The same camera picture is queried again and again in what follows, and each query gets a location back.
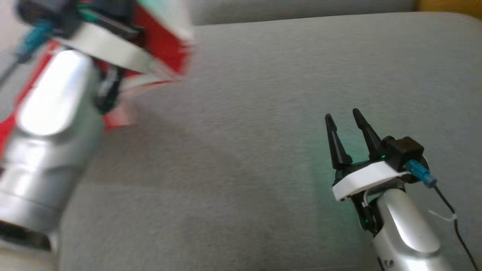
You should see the grey sofa seat cushion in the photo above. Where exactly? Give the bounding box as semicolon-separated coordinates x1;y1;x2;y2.
0;11;482;271

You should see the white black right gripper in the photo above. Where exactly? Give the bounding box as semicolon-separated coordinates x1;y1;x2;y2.
325;108;410;238

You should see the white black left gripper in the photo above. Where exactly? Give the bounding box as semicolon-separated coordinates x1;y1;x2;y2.
55;22;156;114

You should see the red white jersey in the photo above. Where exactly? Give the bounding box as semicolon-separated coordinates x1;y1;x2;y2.
0;0;195;158

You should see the grey sofa back cushion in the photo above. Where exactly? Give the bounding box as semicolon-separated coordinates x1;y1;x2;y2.
190;0;416;26

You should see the yellow object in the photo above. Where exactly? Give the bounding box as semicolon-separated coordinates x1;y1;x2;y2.
414;0;482;20

